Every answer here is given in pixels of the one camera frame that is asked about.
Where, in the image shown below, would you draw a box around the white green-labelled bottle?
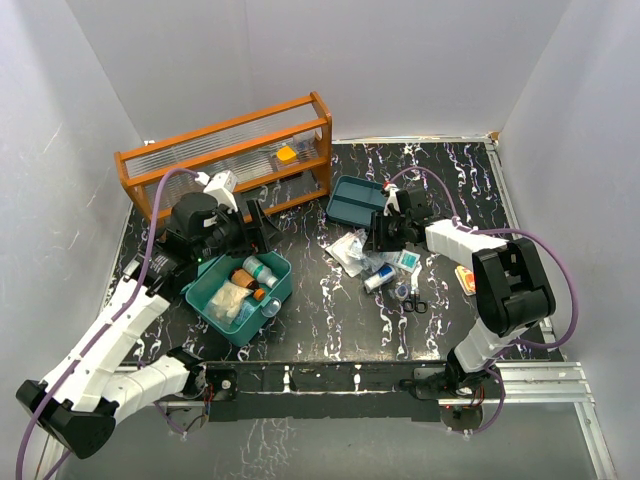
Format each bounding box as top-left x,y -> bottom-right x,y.
242,256 -> 278,288

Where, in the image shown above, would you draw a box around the orange wooden shelf rack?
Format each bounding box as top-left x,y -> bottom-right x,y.
114,91 -> 333,219

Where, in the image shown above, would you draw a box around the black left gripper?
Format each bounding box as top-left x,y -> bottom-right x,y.
194,199 -> 286,265

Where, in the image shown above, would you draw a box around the black small scissors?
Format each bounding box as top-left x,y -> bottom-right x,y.
402,265 -> 428,314

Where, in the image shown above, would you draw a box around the teal medicine kit box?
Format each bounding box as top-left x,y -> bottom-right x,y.
185,252 -> 293,346

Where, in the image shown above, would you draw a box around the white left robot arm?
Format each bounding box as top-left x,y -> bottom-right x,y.
16,193 -> 282,459

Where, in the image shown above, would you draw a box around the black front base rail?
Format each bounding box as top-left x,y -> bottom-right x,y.
149,349 -> 506,424

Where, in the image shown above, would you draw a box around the blue white bandage packet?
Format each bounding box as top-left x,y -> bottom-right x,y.
382,250 -> 420,273

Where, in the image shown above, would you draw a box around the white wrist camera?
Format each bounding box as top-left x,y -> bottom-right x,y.
382,181 -> 401,216
195,170 -> 238,213

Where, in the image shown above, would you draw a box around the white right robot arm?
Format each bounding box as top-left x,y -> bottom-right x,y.
364,182 -> 556,397

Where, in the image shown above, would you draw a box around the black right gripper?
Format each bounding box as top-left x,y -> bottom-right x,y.
364,210 -> 411,252

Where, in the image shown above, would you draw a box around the white blue ointment tube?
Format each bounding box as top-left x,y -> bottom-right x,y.
364,265 -> 397,293

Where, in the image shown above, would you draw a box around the brown medicine bottle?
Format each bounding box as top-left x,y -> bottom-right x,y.
229,267 -> 266,301

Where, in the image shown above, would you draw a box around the small tape roll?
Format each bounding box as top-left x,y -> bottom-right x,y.
394,283 -> 411,301

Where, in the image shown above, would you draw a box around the clear bag of gauze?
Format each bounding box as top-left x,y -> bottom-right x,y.
325,229 -> 384,278

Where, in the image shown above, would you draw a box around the orange block on shelf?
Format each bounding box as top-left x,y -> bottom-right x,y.
276,145 -> 298,165

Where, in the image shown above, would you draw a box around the blue cotton swab packet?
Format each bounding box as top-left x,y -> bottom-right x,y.
233,300 -> 256,326

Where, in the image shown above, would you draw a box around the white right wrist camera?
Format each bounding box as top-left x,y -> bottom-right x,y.
382,181 -> 401,216

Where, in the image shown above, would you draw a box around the clear bag cotton balls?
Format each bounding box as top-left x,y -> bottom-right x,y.
204,280 -> 252,327

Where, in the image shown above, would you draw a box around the dark teal divider tray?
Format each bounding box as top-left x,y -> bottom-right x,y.
326,175 -> 387,229

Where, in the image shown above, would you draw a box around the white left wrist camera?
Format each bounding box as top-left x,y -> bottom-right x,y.
195,170 -> 238,213

